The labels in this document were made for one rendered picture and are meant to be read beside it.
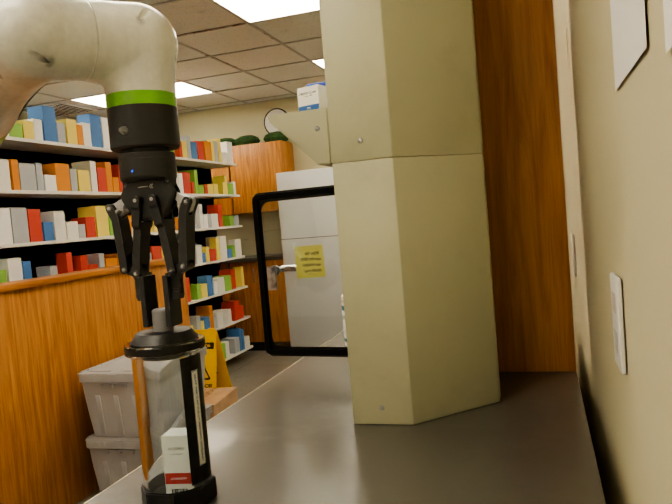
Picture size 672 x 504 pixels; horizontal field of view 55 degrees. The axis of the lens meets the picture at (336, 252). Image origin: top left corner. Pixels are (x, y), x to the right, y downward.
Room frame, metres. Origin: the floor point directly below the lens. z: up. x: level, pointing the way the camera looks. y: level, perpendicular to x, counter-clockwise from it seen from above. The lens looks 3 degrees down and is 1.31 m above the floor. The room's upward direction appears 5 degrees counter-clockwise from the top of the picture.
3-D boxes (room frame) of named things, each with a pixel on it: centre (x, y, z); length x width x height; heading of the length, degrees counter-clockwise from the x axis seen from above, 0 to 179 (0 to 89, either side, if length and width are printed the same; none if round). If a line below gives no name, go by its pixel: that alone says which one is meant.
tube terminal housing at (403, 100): (1.28, -0.17, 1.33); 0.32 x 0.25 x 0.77; 162
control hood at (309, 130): (1.33, 0.00, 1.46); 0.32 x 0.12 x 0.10; 162
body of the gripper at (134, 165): (0.89, 0.24, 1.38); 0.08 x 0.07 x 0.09; 73
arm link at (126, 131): (0.89, 0.24, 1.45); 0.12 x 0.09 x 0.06; 163
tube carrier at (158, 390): (0.89, 0.25, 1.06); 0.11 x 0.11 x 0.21
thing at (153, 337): (0.89, 0.25, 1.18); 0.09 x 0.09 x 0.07
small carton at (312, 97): (1.29, 0.01, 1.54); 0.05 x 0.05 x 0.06; 56
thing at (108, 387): (3.40, 1.04, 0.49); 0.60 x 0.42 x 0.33; 162
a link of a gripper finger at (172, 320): (0.89, 0.23, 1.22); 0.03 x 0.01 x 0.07; 163
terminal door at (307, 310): (1.53, 0.05, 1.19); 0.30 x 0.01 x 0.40; 65
